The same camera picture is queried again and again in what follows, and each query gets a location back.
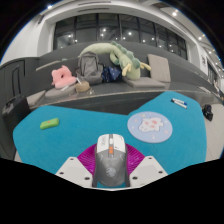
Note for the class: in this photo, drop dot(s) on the dark grey tiered bench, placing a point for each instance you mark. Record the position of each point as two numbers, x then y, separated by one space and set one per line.
110 101

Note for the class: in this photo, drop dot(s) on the beige square cushion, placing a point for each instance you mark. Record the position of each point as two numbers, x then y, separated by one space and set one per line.
159 68

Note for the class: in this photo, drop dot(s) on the black suitcase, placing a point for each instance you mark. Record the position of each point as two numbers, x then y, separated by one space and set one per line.
15 111

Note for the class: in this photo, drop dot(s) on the pink plush cushion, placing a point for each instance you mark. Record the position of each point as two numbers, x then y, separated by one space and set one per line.
62 79

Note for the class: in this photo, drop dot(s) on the white marker with blue cap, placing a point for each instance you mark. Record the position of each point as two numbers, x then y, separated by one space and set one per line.
180 101

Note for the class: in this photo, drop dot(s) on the round light blue mouse pad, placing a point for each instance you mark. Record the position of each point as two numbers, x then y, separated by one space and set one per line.
150 126

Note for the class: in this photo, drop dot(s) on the small grey seat cushion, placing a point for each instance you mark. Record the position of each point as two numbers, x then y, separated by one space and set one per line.
35 98

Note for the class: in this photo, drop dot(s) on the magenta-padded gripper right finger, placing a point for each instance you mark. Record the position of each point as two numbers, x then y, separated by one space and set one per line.
146 170

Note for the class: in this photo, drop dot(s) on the small green case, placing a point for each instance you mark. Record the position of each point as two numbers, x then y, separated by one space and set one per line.
49 123

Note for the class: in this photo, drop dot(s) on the dark blue bag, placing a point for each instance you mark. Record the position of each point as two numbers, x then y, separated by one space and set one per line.
110 74

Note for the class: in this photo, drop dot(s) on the large dark window wall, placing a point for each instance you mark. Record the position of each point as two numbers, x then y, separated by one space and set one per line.
86 33

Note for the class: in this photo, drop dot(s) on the grey backpack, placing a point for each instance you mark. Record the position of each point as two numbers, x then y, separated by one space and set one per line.
89 68

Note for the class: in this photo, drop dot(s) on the round grey seat cushion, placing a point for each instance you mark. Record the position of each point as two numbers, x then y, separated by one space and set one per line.
58 93

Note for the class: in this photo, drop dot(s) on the black bag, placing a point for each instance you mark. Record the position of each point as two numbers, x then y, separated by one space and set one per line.
208 112

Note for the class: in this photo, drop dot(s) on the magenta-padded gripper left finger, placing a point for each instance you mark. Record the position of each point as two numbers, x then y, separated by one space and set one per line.
75 171

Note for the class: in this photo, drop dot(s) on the ceiling lights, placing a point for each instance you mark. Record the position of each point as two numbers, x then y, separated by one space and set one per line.
174 13

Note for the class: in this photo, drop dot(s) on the grey and white computer mouse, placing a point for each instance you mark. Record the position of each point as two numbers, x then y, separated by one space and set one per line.
111 160

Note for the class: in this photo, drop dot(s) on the green dragon plush toy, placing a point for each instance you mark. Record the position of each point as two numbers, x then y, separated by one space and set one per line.
131 68

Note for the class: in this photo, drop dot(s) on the tan round bowl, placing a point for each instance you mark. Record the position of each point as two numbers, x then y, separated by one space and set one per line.
82 87

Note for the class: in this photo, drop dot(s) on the white marker with dark cap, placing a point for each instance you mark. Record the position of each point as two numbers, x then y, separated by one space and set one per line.
178 104

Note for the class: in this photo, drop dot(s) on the flat grey seat cushion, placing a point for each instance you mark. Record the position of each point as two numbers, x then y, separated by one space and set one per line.
145 82

